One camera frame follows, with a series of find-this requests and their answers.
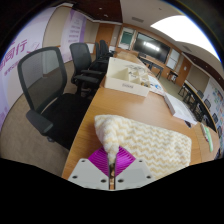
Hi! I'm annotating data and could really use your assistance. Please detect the row of black office chairs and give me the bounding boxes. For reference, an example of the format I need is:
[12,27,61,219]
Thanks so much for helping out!
[94,39,115,63]

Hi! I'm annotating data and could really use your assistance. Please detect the colourful wall posters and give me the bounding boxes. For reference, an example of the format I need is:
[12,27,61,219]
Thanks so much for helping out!
[203,78,224,134]

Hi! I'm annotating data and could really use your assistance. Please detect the brown wooden door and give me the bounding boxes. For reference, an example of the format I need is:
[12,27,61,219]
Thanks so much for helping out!
[176,57,193,88]
[96,23,116,48]

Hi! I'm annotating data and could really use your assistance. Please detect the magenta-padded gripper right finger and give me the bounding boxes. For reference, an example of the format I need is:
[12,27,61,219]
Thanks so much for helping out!
[114,145,157,190]

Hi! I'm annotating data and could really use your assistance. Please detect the black mesh office chair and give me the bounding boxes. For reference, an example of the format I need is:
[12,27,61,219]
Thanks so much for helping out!
[69,42,108,98]
[17,46,93,151]

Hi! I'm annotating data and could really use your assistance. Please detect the black-legged wooden desk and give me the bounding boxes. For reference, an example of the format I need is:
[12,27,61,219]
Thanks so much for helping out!
[138,53,165,79]

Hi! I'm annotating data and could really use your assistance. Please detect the white pen box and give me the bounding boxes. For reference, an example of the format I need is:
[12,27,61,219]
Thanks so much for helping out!
[199,122,208,141]

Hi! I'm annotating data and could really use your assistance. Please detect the green framed wall board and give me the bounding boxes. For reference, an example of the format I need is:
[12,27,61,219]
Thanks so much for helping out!
[118,27,136,51]

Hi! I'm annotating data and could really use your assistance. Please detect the purple wall banner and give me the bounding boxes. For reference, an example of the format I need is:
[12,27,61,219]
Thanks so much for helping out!
[59,9,88,64]

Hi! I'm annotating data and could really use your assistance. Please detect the thick white book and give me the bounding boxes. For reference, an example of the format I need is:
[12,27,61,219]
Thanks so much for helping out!
[164,92,198,126]

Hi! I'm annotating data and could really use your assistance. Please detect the small wooden desk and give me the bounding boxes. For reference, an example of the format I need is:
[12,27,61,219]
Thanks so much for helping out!
[166,69,178,83]

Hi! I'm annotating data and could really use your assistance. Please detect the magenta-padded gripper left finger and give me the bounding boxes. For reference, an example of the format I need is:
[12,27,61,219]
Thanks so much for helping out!
[68,147,111,190]

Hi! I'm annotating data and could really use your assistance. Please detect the row of desks with chairs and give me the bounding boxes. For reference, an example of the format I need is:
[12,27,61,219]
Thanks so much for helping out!
[181,79,221,128]

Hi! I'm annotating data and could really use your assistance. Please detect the green booklet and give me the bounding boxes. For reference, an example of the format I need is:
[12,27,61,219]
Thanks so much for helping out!
[202,123,214,153]

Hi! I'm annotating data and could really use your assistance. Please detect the small white and blue box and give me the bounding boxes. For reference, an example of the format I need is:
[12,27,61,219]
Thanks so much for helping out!
[148,85,166,97]

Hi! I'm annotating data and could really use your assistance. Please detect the white wall board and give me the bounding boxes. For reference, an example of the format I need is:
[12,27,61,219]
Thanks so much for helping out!
[165,48,181,71]

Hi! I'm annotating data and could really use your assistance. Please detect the large black wall screen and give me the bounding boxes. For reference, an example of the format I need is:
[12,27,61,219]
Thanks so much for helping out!
[132,31,171,64]

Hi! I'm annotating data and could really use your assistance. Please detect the large ceiling light panel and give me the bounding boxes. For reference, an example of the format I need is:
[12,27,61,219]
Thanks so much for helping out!
[150,14,221,63]

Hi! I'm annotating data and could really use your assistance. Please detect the cream zigzag towel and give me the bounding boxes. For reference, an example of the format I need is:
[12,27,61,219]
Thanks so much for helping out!
[93,114,193,181]

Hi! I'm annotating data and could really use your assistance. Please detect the white printed paper sheet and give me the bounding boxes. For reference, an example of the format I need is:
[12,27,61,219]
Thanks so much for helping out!
[146,74,164,90]

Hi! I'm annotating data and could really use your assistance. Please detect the white open cardboard box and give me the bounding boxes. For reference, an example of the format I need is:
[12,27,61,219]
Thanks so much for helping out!
[104,57,151,98]

